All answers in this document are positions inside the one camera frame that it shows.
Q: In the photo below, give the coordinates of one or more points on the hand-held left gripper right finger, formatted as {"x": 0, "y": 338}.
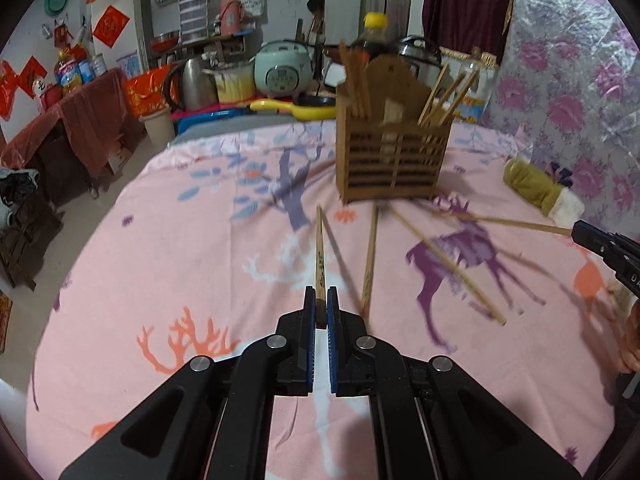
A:
{"x": 334, "y": 360}

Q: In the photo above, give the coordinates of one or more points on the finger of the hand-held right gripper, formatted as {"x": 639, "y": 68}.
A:
{"x": 592, "y": 240}

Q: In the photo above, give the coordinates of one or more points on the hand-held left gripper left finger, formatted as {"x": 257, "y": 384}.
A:
{"x": 309, "y": 360}

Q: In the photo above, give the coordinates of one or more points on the plain wooden chopstick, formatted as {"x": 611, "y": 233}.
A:
{"x": 447, "y": 266}
{"x": 510, "y": 223}
{"x": 370, "y": 260}

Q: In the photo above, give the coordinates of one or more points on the printed wooden chopstick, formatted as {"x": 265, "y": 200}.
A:
{"x": 320, "y": 260}

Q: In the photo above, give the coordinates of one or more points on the bunch of wooden chopsticks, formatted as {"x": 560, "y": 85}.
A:
{"x": 440, "y": 110}

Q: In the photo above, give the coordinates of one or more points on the slatted wooden chopstick holder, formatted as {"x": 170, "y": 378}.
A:
{"x": 395, "y": 80}

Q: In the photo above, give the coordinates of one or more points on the person's right hand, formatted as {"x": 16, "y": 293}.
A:
{"x": 629, "y": 345}

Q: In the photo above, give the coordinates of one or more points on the olive green plush cloth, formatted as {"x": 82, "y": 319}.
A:
{"x": 530, "y": 185}

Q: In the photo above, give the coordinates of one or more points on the pink deer print blanket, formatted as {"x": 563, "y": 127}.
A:
{"x": 200, "y": 260}

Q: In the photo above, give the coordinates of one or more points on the clear cooking oil bottle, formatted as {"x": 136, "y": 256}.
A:
{"x": 480, "y": 100}

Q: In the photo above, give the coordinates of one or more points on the yellow frying pan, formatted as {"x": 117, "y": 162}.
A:
{"x": 280, "y": 107}

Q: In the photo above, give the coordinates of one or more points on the silver black pressure cooker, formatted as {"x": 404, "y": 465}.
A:
{"x": 417, "y": 52}

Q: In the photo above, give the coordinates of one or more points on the blue plastic basin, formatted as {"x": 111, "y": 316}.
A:
{"x": 210, "y": 117}

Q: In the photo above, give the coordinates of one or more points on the dark red curtain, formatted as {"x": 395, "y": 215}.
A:
{"x": 465, "y": 0}

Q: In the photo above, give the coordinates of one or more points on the white waste bin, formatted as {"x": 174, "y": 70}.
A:
{"x": 159, "y": 130}

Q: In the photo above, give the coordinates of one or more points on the cream plastic bucket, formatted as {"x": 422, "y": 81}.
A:
{"x": 232, "y": 85}

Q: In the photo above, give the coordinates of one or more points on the white rice cooker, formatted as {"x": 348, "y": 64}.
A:
{"x": 282, "y": 72}

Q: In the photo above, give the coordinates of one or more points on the dark soy sauce bottle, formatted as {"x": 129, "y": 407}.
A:
{"x": 372, "y": 40}

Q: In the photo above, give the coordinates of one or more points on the stainless steel kettle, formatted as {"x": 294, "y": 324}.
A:
{"x": 195, "y": 85}

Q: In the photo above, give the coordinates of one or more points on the dark wooden stool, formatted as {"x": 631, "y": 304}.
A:
{"x": 25, "y": 250}

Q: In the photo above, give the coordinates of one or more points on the red gift box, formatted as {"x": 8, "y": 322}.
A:
{"x": 145, "y": 92}

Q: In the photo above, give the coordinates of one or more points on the table with dark red cloth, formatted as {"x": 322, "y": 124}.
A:
{"x": 80, "y": 120}

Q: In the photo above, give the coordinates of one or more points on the grey cloth pile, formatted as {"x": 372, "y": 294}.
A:
{"x": 17, "y": 180}

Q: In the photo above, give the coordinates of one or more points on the red metal bowl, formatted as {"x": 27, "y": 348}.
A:
{"x": 166, "y": 42}

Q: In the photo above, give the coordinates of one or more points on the pink kettle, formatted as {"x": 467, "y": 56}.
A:
{"x": 232, "y": 15}

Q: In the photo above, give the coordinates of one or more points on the yellow oil bottle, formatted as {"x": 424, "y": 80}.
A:
{"x": 69, "y": 75}

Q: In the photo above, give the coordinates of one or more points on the white refrigerator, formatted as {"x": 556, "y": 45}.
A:
{"x": 140, "y": 20}

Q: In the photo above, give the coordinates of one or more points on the red paper square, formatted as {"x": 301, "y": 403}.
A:
{"x": 111, "y": 25}

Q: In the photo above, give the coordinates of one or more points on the green plate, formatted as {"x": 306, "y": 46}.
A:
{"x": 56, "y": 2}

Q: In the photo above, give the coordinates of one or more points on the red paper wall decoration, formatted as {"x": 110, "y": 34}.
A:
{"x": 30, "y": 72}

